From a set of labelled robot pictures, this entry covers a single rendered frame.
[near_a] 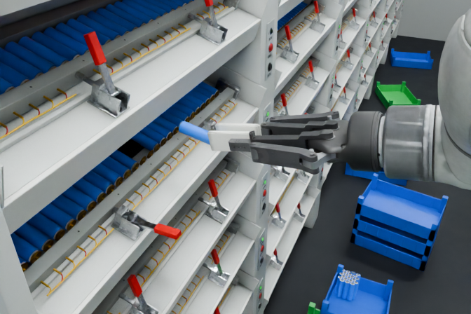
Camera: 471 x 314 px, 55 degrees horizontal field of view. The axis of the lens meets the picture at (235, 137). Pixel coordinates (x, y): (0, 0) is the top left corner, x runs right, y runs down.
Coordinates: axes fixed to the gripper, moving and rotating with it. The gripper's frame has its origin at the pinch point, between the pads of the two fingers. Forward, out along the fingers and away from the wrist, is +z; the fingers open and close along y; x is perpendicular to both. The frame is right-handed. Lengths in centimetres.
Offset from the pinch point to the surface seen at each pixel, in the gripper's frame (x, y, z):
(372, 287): -103, 74, -2
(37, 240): -2.4, -23.1, 17.0
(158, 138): -2.6, 3.6, 16.5
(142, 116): 8.0, -9.8, 6.8
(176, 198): -8.6, -4.2, 10.0
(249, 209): -36.4, 29.3, 16.8
